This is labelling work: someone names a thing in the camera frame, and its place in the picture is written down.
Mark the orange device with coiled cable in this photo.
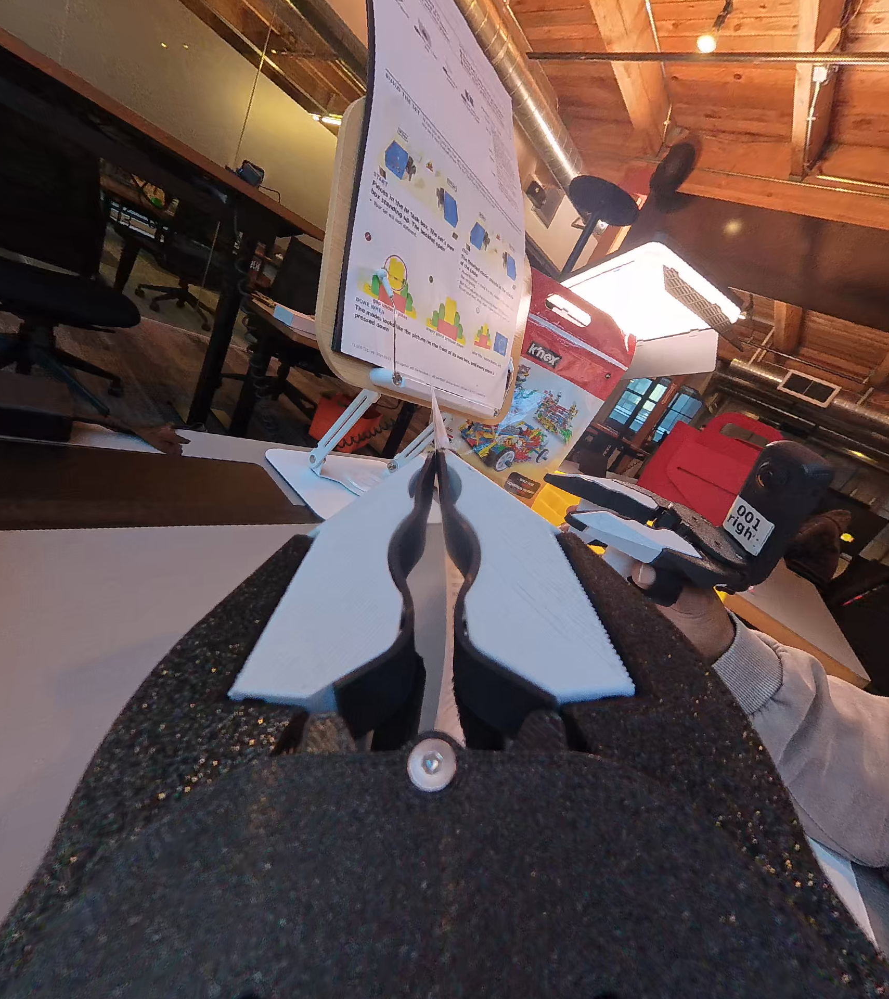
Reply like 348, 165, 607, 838
318, 394, 384, 455

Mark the black power adapter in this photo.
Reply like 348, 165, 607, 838
0, 390, 76, 444

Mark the white printed task sheet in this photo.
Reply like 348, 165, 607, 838
339, 0, 533, 416

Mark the black office chair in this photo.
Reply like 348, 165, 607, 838
0, 230, 143, 416

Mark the white light panel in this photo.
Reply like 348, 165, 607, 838
560, 240, 751, 381

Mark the red felt bag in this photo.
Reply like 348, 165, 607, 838
638, 412, 786, 526

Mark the fold-out instruction booklet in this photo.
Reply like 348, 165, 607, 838
427, 386, 467, 744

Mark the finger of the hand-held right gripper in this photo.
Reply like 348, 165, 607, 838
544, 470, 679, 526
565, 509, 703, 567

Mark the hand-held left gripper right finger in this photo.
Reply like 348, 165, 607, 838
436, 451, 637, 752

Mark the red and tan toy box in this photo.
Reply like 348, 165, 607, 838
444, 269, 638, 502

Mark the person's right forearm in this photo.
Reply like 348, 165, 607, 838
712, 617, 889, 916

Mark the black light stand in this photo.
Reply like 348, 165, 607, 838
560, 139, 700, 276

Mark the person's right hand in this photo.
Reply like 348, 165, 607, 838
630, 562, 739, 666

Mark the white table with wooden edge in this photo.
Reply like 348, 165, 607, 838
725, 558, 873, 689

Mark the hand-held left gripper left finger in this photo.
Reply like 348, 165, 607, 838
227, 451, 439, 754

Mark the silver air duct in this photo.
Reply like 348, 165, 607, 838
452, 0, 587, 194
713, 357, 889, 486

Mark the dark wooden table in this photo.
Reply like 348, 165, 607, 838
0, 0, 328, 434

